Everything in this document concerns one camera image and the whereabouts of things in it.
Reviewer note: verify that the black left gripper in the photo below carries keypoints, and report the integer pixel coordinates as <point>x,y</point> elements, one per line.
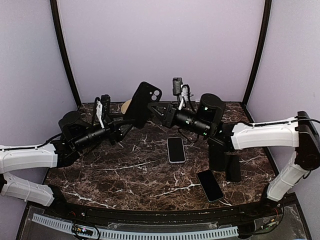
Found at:
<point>112,129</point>

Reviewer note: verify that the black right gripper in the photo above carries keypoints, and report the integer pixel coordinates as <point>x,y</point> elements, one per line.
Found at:
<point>169,113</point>

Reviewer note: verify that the lilac phone case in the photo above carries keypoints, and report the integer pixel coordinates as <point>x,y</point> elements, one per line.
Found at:
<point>176,161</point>

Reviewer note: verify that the black screen phone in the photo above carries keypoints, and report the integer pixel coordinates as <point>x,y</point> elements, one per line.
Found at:
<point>176,149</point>

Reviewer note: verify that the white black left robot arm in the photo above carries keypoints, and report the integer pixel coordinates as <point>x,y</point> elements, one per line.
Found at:
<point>60,151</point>

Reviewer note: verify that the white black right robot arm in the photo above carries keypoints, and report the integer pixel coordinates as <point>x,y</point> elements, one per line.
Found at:
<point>297,132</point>

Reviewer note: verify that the phone with green edge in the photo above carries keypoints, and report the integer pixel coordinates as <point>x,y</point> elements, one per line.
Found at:
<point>210,186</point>

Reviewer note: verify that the beige ceramic plate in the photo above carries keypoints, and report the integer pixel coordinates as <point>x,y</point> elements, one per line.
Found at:
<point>125,106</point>

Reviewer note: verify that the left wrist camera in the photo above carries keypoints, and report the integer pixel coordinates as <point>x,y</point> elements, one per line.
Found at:
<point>101,109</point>

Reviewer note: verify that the white slotted cable duct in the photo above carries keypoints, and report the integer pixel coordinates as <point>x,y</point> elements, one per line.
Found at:
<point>84,232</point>

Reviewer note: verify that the black left corner post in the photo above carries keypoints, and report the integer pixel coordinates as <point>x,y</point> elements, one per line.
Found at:
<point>63,51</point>

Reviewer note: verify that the black corner post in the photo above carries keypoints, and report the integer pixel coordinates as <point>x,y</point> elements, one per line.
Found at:
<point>63,51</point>
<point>259,51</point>

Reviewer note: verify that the black right corner post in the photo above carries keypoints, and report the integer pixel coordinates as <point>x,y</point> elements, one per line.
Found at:
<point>259,51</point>

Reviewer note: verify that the black front rail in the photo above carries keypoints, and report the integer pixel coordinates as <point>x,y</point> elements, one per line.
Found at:
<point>244,214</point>

